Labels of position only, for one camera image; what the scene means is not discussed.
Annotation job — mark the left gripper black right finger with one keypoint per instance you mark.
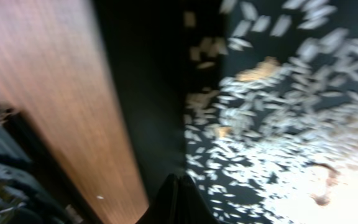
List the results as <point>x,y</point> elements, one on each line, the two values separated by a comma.
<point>191,206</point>

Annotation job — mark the pile of rice grains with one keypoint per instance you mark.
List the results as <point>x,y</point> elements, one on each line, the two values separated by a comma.
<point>271,118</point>

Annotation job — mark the black tray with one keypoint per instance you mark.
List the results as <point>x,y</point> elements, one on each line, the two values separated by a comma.
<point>149,57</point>

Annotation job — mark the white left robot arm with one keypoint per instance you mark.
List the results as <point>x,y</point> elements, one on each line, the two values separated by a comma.
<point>34,188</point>

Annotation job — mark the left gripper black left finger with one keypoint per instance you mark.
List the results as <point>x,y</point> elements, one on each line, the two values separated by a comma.
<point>163,209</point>

